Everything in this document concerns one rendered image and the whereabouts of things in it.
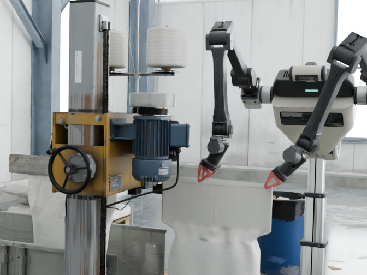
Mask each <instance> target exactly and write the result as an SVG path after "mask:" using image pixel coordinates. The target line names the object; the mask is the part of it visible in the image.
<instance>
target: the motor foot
mask: <svg viewBox="0 0 367 275"><path fill-rule="evenodd" d="M110 137H111V139H110V142H116V141H125V140H134V138H135V139H136V125H135V130H134V124H133V123H126V119H125V118H121V119H111V120H110Z"/></svg>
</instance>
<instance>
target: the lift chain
mask: <svg viewBox="0 0 367 275"><path fill-rule="evenodd" d="M108 50H109V30H108V29H104V33H103V93H102V98H103V101H102V107H103V109H102V114H105V113H108V64H109V60H108V57H109V51H108ZM102 146H104V125H103V126H102ZM100 205H101V209H100V213H101V217H100V275H105V244H106V240H105V238H106V232H105V230H106V208H104V207H105V206H106V197H103V196H101V204H100Z"/></svg>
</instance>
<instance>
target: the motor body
mask: <svg viewBox="0 0 367 275"><path fill-rule="evenodd" d="M133 119H134V120H133V124H134V130H135V125H136V139H135V138H134V140H132V154H133V155H135V158H132V162H131V164H132V175H133V177H134V179H135V180H137V181H140V182H164V181H167V180H168V179H169V177H170V175H171V164H172V162H171V159H170V158H169V144H168V143H169V120H172V117H171V116H133Z"/></svg>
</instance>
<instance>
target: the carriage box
mask: <svg viewBox="0 0 367 275"><path fill-rule="evenodd" d="M133 116H144V115H139V114H137V113H118V112H109V113H105V114H87V113H68V112H53V118H52V149H53V148H56V149H57V148H58V147H60V146H63V145H67V144H68V124H79V125H104V146H84V145H75V146H78V147H80V148H81V149H82V150H83V151H84V152H85V153H86V154H89V155H91V156H92V158H93V159H94V160H95V163H96V172H95V175H94V178H91V179H90V181H89V183H88V185H87V187H86V188H85V189H84V190H83V191H81V192H79V193H78V194H86V195H98V196H103V197H108V196H110V195H114V194H117V193H120V192H124V191H127V190H130V189H134V188H137V187H141V186H143V183H144V182H140V181H137V180H135V179H134V177H133V175H132V164H131V162H132V158H135V155H133V154H132V140H125V141H116V142H110V139H111V137H110V120H111V119H121V118H125V119H126V123H133V120H134V119H133ZM60 153H61V155H62V156H63V157H64V159H65V160H66V161H67V158H69V157H70V156H72V155H73V154H78V152H77V151H75V150H71V149H66V150H62V151H61V152H60ZM64 167H65V164H64V163H63V161H62V160H61V158H60V156H59V155H58V154H57V156H56V157H55V159H54V162H53V165H52V172H53V175H54V178H55V180H56V182H57V183H58V184H59V185H60V186H61V187H62V186H63V183H64V180H65V177H66V174H65V173H64V170H63V169H64ZM120 176H121V188H119V189H115V190H112V191H110V188H111V179H112V178H115V177H120ZM83 183H84V182H74V181H72V180H70V179H69V178H68V181H67V184H66V186H65V189H68V190H74V189H77V188H79V187H80V186H81V185H82V184H83Z"/></svg>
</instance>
